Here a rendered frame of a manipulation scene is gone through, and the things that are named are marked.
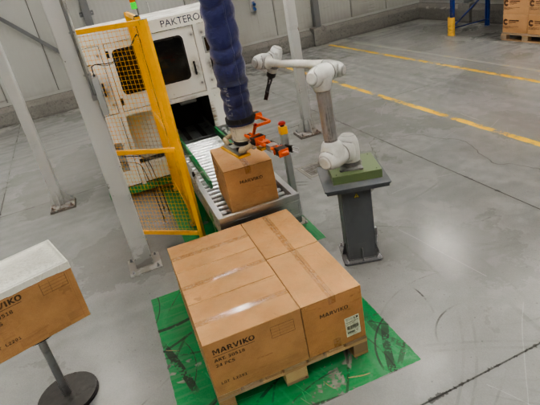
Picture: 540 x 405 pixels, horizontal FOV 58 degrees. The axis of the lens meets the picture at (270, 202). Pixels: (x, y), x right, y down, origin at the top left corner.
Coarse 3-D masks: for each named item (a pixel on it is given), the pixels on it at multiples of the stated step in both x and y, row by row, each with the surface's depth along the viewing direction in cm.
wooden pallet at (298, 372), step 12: (336, 348) 307; (348, 348) 311; (360, 348) 315; (204, 360) 318; (312, 360) 304; (276, 372) 298; (288, 372) 301; (300, 372) 304; (252, 384) 295; (288, 384) 305; (228, 396) 291
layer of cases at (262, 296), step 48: (192, 240) 378; (240, 240) 365; (288, 240) 353; (192, 288) 321; (240, 288) 312; (288, 288) 303; (336, 288) 295; (240, 336) 278; (288, 336) 290; (336, 336) 304; (240, 384) 291
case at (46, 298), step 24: (48, 240) 313; (0, 264) 295; (24, 264) 290; (48, 264) 285; (0, 288) 270; (24, 288) 273; (48, 288) 282; (72, 288) 291; (0, 312) 269; (24, 312) 277; (48, 312) 286; (72, 312) 295; (0, 336) 272; (24, 336) 280; (48, 336) 289; (0, 360) 275
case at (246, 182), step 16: (224, 160) 405; (240, 160) 398; (256, 160) 392; (224, 176) 383; (240, 176) 387; (256, 176) 391; (272, 176) 395; (224, 192) 414; (240, 192) 393; (256, 192) 397; (272, 192) 401; (240, 208) 398
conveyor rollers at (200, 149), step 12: (192, 144) 586; (204, 144) 575; (216, 144) 568; (204, 156) 540; (192, 168) 513; (204, 168) 507; (204, 180) 482; (216, 180) 476; (216, 192) 451; (216, 204) 427
